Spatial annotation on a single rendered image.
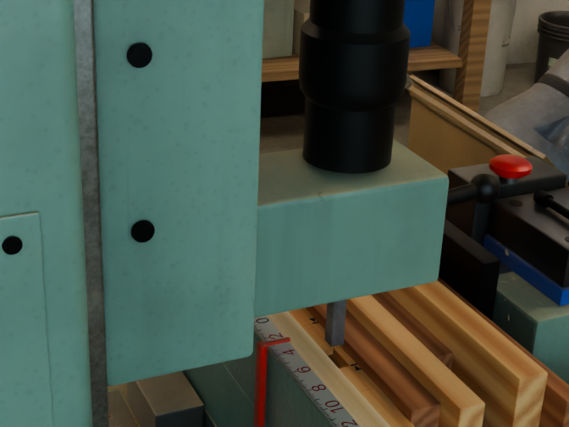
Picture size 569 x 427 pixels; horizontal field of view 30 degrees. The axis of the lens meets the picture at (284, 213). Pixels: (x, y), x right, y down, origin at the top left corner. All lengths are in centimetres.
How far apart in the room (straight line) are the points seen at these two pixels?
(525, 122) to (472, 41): 246
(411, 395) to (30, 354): 26
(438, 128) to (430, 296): 76
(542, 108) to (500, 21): 284
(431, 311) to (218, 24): 28
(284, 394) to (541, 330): 18
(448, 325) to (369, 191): 12
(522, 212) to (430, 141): 71
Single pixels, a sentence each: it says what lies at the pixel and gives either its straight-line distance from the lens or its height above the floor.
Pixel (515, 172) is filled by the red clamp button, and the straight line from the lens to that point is 76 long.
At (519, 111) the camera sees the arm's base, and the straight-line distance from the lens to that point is 134.
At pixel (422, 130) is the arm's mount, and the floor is 80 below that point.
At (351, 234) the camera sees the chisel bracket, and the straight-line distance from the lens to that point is 59.
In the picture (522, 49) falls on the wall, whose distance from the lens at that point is 467.
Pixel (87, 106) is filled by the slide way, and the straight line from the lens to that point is 46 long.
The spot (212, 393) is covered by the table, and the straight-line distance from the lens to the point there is 77.
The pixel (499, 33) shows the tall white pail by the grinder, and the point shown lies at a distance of 418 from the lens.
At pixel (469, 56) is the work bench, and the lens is 378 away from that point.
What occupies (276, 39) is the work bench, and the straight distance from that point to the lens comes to 366.
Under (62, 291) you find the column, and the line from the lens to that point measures 45.
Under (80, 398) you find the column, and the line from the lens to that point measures 48.
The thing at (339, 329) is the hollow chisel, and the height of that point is 96.
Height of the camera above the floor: 130
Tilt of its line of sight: 25 degrees down
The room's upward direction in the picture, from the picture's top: 2 degrees clockwise
